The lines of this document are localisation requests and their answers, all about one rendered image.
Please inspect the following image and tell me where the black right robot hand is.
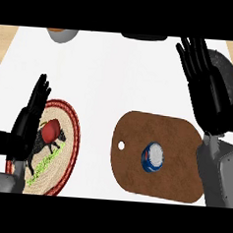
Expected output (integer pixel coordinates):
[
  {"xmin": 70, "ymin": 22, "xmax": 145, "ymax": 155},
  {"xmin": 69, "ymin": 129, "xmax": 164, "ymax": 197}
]
[{"xmin": 170, "ymin": 36, "xmax": 233, "ymax": 137}]

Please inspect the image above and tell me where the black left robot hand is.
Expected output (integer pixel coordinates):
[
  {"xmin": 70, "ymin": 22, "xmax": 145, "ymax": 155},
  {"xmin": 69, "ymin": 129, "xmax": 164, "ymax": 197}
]
[{"xmin": 0, "ymin": 70, "xmax": 53, "ymax": 164}]

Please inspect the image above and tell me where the dark grey pan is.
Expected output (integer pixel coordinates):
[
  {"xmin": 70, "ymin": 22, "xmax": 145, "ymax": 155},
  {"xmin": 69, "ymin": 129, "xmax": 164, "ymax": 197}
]
[{"xmin": 203, "ymin": 49, "xmax": 233, "ymax": 105}]

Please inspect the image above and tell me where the blue and white can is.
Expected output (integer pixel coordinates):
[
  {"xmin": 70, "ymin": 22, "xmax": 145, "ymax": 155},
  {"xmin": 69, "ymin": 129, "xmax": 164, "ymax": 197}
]
[{"xmin": 140, "ymin": 140, "xmax": 166, "ymax": 174}]

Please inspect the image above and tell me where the brown wooden cutting board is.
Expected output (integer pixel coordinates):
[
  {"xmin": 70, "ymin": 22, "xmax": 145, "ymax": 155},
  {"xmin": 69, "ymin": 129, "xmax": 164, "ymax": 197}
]
[{"xmin": 107, "ymin": 108, "xmax": 210, "ymax": 205}]

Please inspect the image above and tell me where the red apple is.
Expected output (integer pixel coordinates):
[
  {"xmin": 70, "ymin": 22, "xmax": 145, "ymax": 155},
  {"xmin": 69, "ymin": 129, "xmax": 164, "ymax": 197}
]
[{"xmin": 39, "ymin": 117, "xmax": 62, "ymax": 145}]

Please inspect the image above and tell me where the round woven cow placemat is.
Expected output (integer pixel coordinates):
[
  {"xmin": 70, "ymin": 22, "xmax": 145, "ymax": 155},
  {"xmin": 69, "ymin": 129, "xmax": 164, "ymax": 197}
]
[{"xmin": 3, "ymin": 95, "xmax": 83, "ymax": 199}]

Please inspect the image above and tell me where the black object at edge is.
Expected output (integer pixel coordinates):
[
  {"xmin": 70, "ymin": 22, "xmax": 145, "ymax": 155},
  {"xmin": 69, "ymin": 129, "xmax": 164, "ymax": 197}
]
[{"xmin": 120, "ymin": 32, "xmax": 169, "ymax": 43}]

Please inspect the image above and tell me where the grey bowl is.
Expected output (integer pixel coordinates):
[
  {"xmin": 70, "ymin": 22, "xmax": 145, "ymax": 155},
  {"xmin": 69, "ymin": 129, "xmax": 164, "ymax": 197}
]
[{"xmin": 45, "ymin": 27, "xmax": 80, "ymax": 46}]

